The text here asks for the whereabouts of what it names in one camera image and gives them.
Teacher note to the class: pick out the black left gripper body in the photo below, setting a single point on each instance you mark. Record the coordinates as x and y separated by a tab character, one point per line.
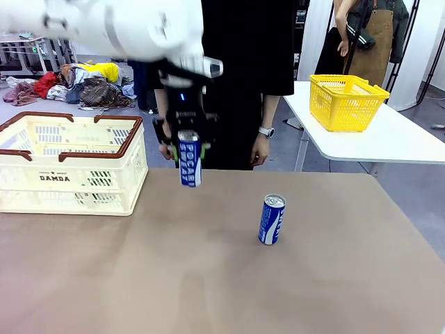
184	104

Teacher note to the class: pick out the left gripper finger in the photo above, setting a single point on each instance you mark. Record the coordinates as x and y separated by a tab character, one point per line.
208	132
163	134

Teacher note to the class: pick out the person's left forearm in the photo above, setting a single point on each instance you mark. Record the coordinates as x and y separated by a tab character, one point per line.
270	111

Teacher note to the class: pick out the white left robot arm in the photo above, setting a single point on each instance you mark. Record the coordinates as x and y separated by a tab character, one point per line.
121	28

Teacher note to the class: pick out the person's right forearm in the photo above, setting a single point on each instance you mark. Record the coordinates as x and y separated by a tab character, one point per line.
160	104

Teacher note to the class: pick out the cream folding shopping basket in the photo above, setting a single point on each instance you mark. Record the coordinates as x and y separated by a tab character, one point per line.
87	195

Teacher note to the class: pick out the yellow plastic basket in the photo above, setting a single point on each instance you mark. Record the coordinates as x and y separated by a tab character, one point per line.
340	111

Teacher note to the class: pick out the person's right hand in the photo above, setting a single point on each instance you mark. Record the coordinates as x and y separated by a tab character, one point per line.
165	153

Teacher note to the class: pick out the person's left hand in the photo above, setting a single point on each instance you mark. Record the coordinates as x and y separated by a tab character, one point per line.
260	151

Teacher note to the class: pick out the person in pink top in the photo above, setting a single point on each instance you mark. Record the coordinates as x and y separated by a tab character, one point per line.
135	80

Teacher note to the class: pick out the white wrist watch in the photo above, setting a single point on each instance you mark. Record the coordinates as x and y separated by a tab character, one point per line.
266	132

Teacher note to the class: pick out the person in black clothing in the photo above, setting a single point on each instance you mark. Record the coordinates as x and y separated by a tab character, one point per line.
240	69

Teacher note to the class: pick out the brown striped cloth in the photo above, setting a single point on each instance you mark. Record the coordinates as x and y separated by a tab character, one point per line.
102	95

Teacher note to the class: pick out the yellow cloth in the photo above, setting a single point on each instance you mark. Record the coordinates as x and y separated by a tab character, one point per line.
104	71

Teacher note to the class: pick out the blue cloth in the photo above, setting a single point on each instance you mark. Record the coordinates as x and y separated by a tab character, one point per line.
73	95

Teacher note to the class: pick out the multicoloured cloth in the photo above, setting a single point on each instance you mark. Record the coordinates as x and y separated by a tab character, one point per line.
69	74

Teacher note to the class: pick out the white patterned cloth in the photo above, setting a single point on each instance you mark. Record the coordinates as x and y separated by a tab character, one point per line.
57	93

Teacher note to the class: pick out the red cloth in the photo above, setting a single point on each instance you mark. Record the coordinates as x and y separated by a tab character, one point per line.
45	85

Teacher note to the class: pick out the dark storage shelf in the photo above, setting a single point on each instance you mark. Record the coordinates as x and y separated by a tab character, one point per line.
301	35

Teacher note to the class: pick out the white side table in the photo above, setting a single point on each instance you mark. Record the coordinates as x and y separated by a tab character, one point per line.
382	139

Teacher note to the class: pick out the black truss stand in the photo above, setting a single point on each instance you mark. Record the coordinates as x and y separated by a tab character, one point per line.
392	74

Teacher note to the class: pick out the figure in brown apron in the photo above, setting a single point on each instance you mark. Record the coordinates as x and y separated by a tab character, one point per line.
379	35

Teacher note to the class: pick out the black slanted stand pole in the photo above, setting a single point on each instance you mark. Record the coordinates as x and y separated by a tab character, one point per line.
428	78

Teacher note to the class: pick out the small grey floor object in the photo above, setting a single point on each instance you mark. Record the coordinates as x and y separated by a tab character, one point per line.
438	126

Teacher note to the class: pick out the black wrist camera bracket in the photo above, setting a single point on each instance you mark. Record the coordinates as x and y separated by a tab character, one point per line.
180	78

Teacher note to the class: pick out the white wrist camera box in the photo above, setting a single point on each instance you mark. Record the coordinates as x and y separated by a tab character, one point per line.
213	67

